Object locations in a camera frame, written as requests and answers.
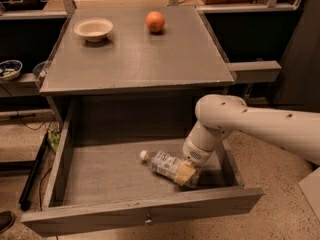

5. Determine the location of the grey wooden cabinet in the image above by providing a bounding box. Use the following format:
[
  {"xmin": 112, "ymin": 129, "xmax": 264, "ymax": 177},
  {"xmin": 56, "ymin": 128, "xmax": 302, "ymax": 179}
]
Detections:
[{"xmin": 38, "ymin": 5, "xmax": 235, "ymax": 125}]

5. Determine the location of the metal drawer knob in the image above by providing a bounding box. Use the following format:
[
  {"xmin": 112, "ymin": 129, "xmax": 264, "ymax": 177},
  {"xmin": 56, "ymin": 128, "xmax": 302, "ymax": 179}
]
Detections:
[{"xmin": 144, "ymin": 213, "xmax": 154, "ymax": 225}]

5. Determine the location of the black floor bar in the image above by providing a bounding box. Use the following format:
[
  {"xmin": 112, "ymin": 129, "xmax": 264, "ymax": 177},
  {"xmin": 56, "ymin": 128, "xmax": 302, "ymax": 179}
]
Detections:
[{"xmin": 19, "ymin": 133, "xmax": 48, "ymax": 211}]

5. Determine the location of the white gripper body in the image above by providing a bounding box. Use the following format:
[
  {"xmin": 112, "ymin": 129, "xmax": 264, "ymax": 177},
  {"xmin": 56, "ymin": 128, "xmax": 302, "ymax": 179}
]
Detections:
[{"xmin": 183, "ymin": 136, "xmax": 214, "ymax": 165}]

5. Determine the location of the clear plastic water bottle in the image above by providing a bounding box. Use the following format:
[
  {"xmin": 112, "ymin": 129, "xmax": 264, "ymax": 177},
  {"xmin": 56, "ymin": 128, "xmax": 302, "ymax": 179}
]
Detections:
[{"xmin": 140, "ymin": 150, "xmax": 201, "ymax": 188}]

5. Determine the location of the beige paper bowl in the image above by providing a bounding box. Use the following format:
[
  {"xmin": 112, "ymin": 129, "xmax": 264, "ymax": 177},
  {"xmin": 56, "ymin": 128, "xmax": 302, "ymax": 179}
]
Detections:
[{"xmin": 74, "ymin": 18, "xmax": 113, "ymax": 42}]

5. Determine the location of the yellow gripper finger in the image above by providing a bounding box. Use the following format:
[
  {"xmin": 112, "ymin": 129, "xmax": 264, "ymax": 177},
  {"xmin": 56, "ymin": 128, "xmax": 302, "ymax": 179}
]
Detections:
[{"xmin": 174, "ymin": 161, "xmax": 196, "ymax": 186}]

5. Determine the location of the black floor cable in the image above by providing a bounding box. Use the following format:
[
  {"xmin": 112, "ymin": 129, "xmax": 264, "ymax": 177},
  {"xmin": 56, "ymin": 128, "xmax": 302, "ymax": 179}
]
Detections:
[{"xmin": 0, "ymin": 83, "xmax": 54, "ymax": 132}]

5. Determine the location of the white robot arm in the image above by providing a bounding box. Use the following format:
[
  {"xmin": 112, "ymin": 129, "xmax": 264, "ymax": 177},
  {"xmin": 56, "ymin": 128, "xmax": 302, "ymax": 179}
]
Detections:
[{"xmin": 183, "ymin": 94, "xmax": 320, "ymax": 166}]

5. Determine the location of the orange fruit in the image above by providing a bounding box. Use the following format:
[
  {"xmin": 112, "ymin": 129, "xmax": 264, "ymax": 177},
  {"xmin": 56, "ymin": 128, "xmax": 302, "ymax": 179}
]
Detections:
[{"xmin": 145, "ymin": 11, "xmax": 165, "ymax": 33}]

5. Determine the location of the dark shoe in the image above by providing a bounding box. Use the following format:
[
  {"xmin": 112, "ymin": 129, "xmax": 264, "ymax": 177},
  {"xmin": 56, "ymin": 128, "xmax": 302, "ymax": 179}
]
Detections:
[{"xmin": 0, "ymin": 211, "xmax": 15, "ymax": 234}]

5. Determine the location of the open grey top drawer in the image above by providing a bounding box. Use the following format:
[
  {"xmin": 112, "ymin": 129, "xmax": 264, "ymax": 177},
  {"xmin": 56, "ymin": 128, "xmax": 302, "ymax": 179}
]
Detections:
[{"xmin": 22, "ymin": 96, "xmax": 263, "ymax": 237}]

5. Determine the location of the clear plastic cup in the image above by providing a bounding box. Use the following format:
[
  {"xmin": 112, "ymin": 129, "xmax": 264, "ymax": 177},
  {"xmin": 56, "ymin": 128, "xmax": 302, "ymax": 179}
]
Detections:
[{"xmin": 32, "ymin": 61, "xmax": 51, "ymax": 78}]

